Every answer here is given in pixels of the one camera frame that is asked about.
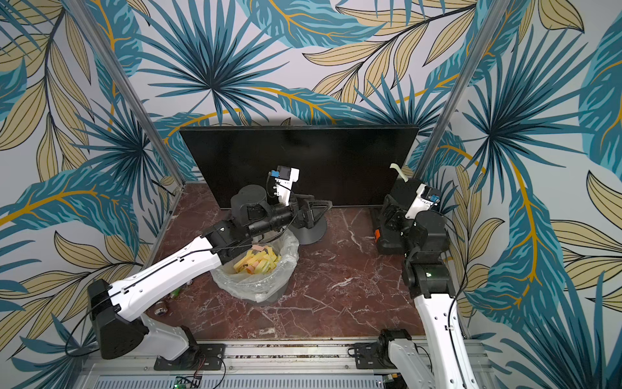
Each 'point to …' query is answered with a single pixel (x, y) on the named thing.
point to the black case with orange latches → (389, 242)
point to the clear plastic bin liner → (250, 287)
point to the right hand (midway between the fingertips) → (401, 200)
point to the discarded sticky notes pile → (261, 259)
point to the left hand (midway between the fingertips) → (323, 206)
